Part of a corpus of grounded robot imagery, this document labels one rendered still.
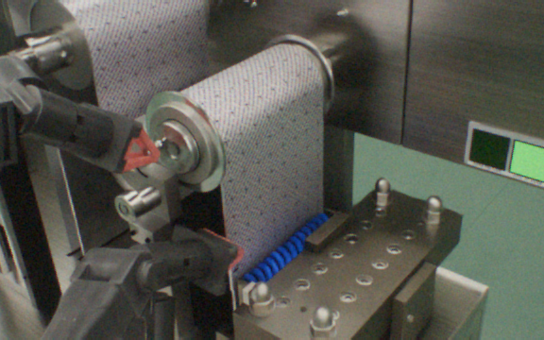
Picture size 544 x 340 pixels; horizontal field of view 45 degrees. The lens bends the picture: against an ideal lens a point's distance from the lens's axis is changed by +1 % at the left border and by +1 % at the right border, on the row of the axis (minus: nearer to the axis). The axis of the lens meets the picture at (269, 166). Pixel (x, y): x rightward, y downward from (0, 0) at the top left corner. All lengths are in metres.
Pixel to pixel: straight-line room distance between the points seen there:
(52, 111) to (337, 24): 0.51
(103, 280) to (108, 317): 0.05
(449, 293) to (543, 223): 1.84
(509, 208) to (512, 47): 2.13
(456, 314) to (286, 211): 0.33
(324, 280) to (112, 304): 0.37
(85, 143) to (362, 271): 0.45
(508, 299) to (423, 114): 1.60
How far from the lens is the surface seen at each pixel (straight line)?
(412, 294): 0.98
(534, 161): 0.99
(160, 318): 0.81
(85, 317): 0.70
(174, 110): 0.86
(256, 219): 0.96
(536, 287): 2.65
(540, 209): 3.08
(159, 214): 0.94
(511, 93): 0.97
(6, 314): 1.23
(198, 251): 0.85
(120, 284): 0.71
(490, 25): 0.95
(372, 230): 1.07
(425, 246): 1.05
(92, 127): 0.77
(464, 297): 1.17
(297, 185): 1.02
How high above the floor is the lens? 1.67
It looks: 31 degrees down
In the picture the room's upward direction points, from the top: 3 degrees counter-clockwise
